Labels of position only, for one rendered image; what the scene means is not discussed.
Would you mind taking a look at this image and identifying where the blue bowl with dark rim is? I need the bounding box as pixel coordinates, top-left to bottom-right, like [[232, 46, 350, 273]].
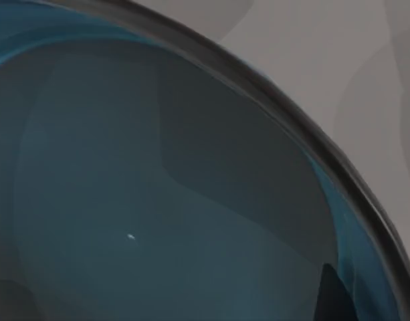
[[0, 0, 410, 321]]

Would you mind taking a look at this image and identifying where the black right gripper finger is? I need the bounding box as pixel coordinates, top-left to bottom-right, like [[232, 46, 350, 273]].
[[313, 263, 356, 321]]

